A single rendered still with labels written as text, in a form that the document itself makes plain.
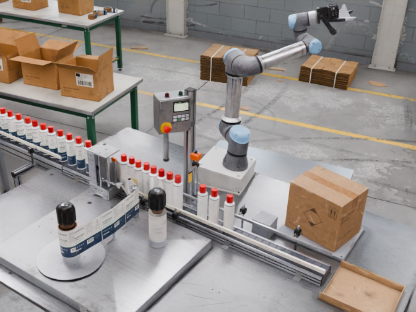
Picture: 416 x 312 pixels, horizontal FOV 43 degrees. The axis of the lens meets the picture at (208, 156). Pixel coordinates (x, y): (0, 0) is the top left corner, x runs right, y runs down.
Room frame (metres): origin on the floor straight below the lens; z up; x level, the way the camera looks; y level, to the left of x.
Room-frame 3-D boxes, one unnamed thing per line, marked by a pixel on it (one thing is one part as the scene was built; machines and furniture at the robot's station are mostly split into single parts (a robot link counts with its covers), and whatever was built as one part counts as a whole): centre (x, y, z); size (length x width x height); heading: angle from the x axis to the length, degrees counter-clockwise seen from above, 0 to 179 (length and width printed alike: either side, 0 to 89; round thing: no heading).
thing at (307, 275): (2.28, 0.14, 0.85); 1.65 x 0.11 x 0.05; 58
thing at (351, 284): (1.74, -0.70, 0.85); 0.30 x 0.26 x 0.04; 58
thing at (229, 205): (2.12, -0.11, 0.98); 0.05 x 0.05 x 0.20
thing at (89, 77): (4.03, 1.00, 0.97); 0.51 x 0.39 x 0.37; 163
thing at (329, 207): (2.20, -0.60, 0.99); 0.30 x 0.24 x 0.27; 46
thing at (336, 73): (6.58, -1.53, 0.11); 0.65 x 0.54 x 0.22; 65
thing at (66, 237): (1.87, 0.61, 1.04); 0.09 x 0.09 x 0.29
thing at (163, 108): (2.41, 0.18, 1.38); 0.17 x 0.10 x 0.19; 113
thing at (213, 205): (2.17, -0.04, 0.98); 0.05 x 0.05 x 0.20
